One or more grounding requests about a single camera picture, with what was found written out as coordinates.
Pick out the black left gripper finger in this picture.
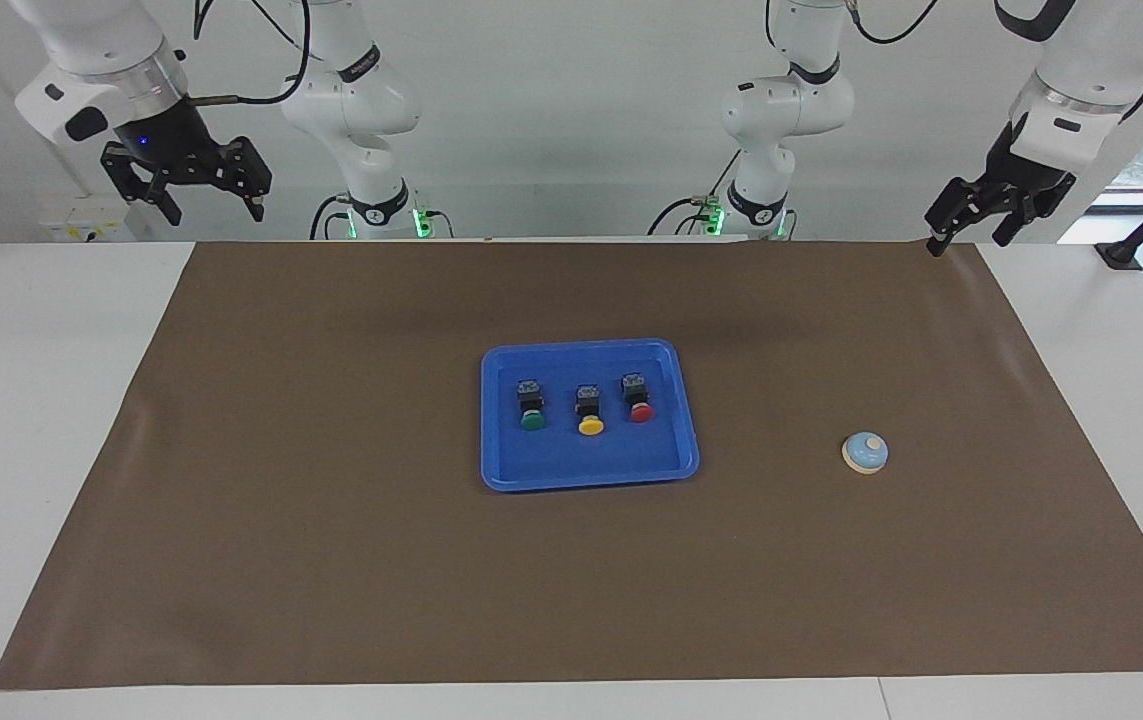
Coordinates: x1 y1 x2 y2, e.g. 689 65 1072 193
992 194 1038 248
923 177 978 260

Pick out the black base cable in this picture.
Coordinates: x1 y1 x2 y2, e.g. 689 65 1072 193
645 150 744 239
308 194 356 242

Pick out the black right base cable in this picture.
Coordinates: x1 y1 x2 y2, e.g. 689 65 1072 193
308 194 356 242

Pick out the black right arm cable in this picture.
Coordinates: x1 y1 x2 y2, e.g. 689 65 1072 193
185 0 314 108

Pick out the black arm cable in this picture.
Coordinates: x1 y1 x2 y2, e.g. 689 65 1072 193
185 0 314 108
843 0 940 47

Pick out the white wall socket box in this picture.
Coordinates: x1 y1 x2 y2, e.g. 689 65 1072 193
38 192 138 244

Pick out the red push button switch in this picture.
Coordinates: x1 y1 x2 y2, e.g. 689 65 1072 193
620 372 656 425

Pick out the yellow push button switch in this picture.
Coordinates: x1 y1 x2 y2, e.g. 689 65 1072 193
574 384 607 438

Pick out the light blue service bell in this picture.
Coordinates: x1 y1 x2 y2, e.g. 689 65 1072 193
840 430 890 476

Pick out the brown table mat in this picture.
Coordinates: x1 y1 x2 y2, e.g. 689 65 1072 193
0 239 1143 692

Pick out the black left base cable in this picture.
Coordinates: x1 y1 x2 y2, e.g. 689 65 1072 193
645 150 744 239

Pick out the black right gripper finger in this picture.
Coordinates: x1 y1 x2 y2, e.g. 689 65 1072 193
228 136 274 224
102 159 183 228

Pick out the blue plastic tray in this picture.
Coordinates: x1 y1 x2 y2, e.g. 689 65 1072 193
479 338 702 494

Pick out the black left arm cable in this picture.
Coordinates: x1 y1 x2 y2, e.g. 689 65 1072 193
843 0 940 47

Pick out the green push button switch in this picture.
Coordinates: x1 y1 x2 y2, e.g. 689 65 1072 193
515 377 549 434

